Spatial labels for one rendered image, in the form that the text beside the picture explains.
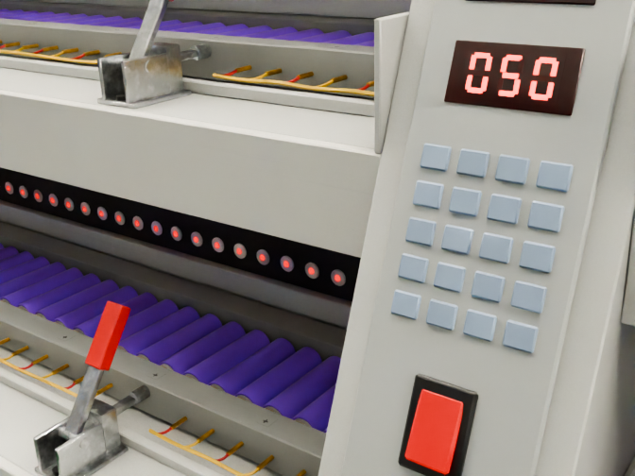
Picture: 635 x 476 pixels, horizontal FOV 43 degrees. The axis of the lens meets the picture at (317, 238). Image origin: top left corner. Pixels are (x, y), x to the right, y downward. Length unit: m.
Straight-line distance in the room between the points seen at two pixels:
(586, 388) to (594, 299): 0.03
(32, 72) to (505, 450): 0.38
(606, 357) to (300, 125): 0.16
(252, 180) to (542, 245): 0.14
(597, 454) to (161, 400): 0.25
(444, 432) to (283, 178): 0.12
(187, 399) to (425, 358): 0.19
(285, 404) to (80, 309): 0.19
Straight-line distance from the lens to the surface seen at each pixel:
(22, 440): 0.49
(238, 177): 0.35
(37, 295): 0.62
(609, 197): 0.27
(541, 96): 0.28
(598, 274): 0.27
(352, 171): 0.31
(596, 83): 0.27
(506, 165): 0.28
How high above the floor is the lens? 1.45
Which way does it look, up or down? 4 degrees down
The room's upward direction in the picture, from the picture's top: 11 degrees clockwise
